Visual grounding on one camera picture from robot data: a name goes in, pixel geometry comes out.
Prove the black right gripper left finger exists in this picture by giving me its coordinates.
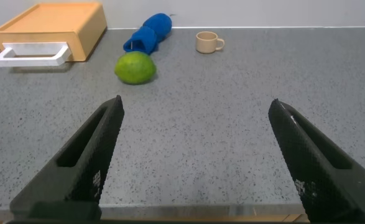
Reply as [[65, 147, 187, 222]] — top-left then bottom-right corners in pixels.
[[9, 95, 125, 219]]

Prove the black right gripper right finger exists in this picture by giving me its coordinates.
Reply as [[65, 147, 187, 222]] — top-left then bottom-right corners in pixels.
[[268, 98, 365, 224]]

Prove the yellow drawer cabinet housing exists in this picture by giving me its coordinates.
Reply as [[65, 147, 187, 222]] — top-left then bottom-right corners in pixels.
[[0, 2, 108, 62]]

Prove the green lime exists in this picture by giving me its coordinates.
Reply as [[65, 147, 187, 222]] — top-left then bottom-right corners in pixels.
[[114, 51, 157, 85]]

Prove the blue rolled towel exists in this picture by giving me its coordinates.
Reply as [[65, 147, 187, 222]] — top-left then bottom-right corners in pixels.
[[122, 12, 173, 56]]

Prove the beige cup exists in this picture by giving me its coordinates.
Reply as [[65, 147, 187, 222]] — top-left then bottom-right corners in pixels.
[[195, 30, 226, 55]]

